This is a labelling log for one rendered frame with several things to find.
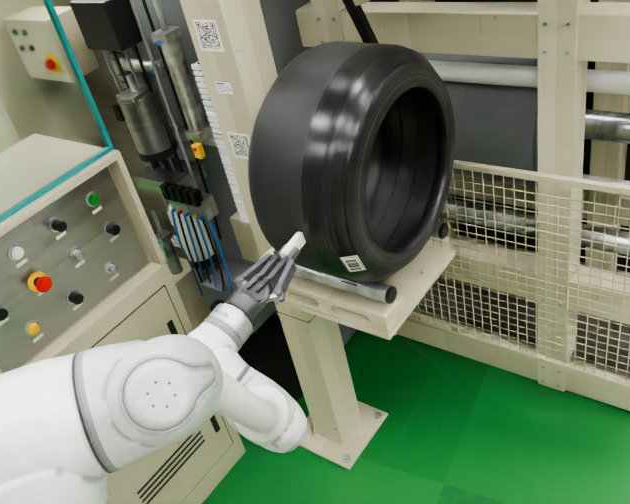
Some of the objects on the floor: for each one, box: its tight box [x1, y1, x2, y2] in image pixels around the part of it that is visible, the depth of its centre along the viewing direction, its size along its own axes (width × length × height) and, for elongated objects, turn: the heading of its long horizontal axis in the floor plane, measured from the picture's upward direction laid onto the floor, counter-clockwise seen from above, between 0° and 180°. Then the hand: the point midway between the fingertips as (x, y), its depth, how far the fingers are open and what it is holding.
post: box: [180, 0, 362, 445], centre depth 171 cm, size 13×13×250 cm
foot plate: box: [299, 401, 388, 470], centre depth 244 cm, size 27×27×2 cm
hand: (293, 247), depth 142 cm, fingers closed
